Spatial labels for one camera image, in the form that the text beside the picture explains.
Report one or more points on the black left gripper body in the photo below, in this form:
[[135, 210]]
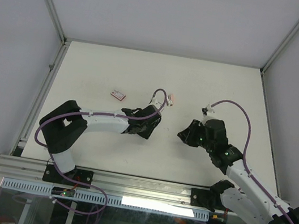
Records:
[[147, 130]]

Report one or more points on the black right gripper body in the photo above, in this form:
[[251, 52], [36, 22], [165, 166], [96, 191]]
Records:
[[196, 136]]

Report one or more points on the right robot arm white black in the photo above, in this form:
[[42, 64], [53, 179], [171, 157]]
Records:
[[240, 192]]

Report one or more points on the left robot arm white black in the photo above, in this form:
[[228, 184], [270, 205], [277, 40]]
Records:
[[62, 127]]

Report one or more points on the red white staple box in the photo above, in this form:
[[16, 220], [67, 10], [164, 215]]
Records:
[[118, 95]]

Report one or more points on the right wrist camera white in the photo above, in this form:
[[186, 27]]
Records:
[[207, 111]]

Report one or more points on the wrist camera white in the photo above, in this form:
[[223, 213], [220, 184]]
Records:
[[154, 101], [207, 111]]

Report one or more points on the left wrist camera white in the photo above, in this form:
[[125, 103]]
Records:
[[154, 101]]

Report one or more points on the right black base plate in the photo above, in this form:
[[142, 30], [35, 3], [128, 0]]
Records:
[[203, 198]]

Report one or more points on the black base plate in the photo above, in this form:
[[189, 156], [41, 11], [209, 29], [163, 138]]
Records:
[[203, 198], [79, 177]]

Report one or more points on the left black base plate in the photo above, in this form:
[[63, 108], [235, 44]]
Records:
[[79, 177]]

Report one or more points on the aluminium mounting rail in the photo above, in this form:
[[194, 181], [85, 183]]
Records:
[[110, 182]]

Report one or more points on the white slotted cable duct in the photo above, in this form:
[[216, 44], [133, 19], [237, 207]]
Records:
[[125, 202]]

